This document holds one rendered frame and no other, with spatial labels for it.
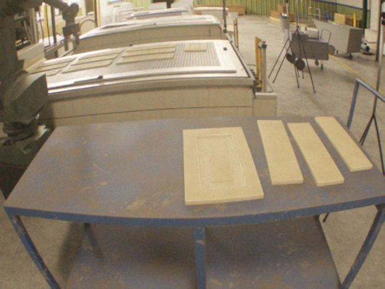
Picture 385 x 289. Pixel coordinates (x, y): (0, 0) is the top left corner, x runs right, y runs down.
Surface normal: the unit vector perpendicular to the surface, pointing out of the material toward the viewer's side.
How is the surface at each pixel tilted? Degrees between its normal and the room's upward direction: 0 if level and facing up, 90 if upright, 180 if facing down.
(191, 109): 90
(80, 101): 90
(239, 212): 0
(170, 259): 0
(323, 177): 0
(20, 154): 90
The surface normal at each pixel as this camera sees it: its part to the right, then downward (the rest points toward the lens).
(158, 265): -0.05, -0.87
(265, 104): -0.02, 0.49
